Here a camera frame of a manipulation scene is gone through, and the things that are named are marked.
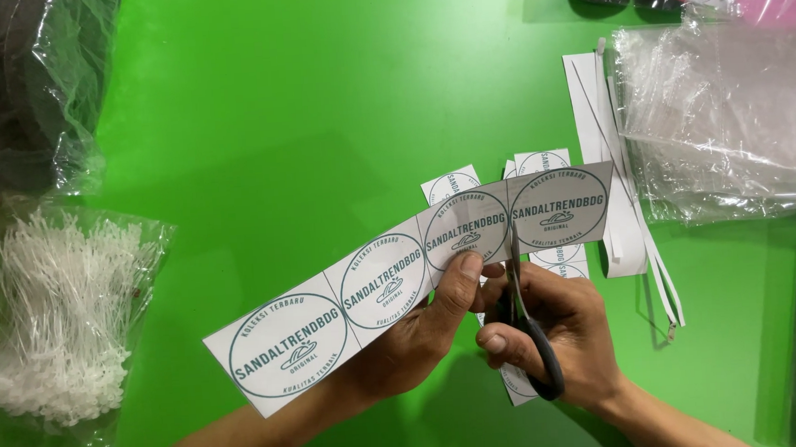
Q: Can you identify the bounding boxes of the bag of white plastic tag pins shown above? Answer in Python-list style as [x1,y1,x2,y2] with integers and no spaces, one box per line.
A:
[0,189,190,447]

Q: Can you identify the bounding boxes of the person's left hand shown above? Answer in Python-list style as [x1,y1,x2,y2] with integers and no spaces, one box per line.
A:
[326,250,494,402]

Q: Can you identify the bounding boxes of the pile of cut label stickers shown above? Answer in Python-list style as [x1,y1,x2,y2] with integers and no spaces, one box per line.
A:
[419,147,600,413]

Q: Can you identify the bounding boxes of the stack of clear plastic bags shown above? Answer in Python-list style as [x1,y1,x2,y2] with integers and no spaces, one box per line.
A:
[608,2,796,230]

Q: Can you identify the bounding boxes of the person's right hand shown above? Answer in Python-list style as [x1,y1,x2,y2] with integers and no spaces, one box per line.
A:
[471,255,633,419]

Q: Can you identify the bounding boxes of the clear bag of dark goods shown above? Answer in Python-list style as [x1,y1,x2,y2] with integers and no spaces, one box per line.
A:
[0,0,136,207]

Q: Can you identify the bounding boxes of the white paper trimming strips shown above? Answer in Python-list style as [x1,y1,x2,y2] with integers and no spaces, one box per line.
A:
[561,33,688,349]

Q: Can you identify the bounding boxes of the black handled scissors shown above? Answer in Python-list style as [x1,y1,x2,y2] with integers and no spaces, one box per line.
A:
[491,222,567,405]

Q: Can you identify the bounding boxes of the white label sticker strip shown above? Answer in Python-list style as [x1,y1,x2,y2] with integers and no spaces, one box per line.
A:
[193,161,629,423]

